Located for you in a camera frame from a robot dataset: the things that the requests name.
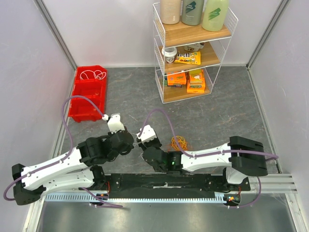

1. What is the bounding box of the orange yellow cable bundle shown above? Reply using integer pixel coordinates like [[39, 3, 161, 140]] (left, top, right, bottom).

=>
[[168, 135, 193, 152]]

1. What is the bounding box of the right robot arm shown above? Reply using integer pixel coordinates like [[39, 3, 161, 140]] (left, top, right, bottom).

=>
[[142, 136, 268, 185]]

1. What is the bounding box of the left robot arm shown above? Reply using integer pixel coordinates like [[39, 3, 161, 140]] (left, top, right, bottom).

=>
[[12, 130, 134, 205]]

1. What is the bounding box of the orange snack box left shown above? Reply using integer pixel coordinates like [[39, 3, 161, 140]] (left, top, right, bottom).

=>
[[167, 72, 187, 87]]

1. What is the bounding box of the orange snack box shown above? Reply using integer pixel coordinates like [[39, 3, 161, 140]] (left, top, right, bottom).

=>
[[167, 72, 187, 87], [186, 69, 206, 93]]

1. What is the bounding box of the orange snack box right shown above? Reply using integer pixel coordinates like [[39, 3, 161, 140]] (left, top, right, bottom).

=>
[[186, 69, 206, 93]]

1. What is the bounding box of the coffee cup with lid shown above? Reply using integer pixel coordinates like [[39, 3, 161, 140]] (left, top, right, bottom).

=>
[[161, 47, 178, 64]]

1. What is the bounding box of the yellow candy bag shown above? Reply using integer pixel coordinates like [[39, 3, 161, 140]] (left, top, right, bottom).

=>
[[174, 52, 201, 65]]

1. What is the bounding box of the red storage bin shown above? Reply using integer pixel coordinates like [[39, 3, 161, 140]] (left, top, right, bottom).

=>
[[68, 65, 108, 123]]

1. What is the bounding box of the white brown snack pack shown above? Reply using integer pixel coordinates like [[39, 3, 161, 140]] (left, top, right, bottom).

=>
[[183, 42, 205, 52]]

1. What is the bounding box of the beige bottle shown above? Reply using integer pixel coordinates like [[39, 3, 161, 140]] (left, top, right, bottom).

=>
[[160, 0, 181, 25]]

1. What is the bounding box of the grey green bottle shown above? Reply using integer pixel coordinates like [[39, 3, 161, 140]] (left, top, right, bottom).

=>
[[182, 0, 204, 26]]

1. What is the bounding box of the light green bottle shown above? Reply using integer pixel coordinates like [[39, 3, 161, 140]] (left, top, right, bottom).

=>
[[202, 0, 229, 32]]

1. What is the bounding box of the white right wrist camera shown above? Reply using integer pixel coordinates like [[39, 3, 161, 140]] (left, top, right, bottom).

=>
[[136, 125, 157, 145]]

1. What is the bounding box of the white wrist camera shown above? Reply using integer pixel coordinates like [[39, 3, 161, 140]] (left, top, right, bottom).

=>
[[107, 113, 125, 134], [136, 125, 157, 145]]

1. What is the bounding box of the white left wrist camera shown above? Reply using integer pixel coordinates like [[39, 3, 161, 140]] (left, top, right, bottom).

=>
[[107, 113, 125, 134]]

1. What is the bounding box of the white wire shelf rack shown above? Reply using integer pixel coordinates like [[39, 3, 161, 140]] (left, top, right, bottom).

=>
[[153, 2, 239, 103]]

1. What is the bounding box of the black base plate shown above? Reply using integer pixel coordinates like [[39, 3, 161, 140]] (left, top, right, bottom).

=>
[[106, 174, 251, 198]]

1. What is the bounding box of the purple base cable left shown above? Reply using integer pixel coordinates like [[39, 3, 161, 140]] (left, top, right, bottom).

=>
[[81, 187, 125, 209]]

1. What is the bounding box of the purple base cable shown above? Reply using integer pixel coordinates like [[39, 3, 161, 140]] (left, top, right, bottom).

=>
[[81, 187, 125, 209], [226, 176, 263, 209]]

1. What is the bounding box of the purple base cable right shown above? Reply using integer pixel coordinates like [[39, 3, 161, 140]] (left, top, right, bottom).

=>
[[226, 176, 263, 209]]

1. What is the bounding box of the slotted cable duct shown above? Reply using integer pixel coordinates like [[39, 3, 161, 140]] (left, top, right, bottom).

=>
[[44, 192, 226, 203]]

